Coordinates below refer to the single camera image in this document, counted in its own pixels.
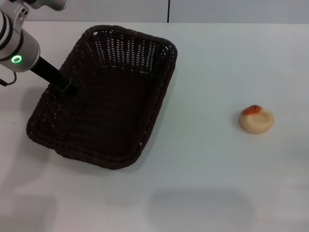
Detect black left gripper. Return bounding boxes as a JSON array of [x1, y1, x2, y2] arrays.
[[29, 57, 78, 96]]

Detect black woven rectangular basket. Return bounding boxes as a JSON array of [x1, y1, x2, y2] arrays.
[[26, 24, 179, 171]]

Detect round cream bun orange topping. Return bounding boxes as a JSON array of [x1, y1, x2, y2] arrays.
[[239, 104, 275, 134]]

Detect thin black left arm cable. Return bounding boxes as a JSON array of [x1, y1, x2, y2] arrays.
[[0, 72, 17, 87]]

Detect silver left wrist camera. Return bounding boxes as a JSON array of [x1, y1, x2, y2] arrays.
[[24, 0, 68, 12]]

